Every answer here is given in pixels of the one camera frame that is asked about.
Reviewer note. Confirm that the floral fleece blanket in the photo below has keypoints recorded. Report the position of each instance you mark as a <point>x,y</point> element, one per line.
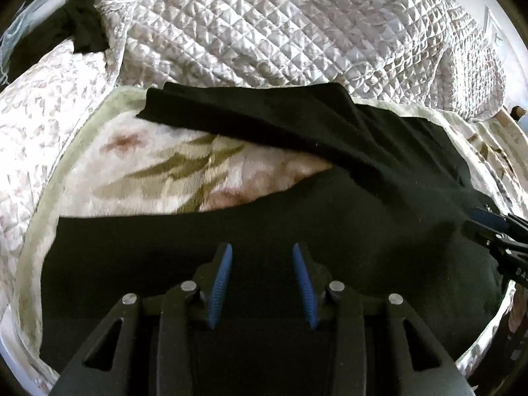
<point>136,173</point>

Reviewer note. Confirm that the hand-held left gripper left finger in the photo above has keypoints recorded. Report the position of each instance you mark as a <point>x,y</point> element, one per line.
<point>219,280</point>

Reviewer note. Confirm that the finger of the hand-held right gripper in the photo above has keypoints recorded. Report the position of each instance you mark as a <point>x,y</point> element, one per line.
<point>480,235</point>
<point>489,218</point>

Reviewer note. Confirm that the dark cloth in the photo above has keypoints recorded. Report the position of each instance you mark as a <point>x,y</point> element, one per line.
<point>80,29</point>

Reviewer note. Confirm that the light blue cloth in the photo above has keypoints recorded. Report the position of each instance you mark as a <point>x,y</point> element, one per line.
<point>20,37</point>

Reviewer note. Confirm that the quilted patterned bedspread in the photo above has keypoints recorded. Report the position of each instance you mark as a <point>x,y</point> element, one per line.
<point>268,24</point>

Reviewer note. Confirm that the black pants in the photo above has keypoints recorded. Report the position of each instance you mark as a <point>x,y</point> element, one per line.
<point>371,222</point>

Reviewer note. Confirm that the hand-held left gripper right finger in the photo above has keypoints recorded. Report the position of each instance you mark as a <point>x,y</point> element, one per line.
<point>303,280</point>

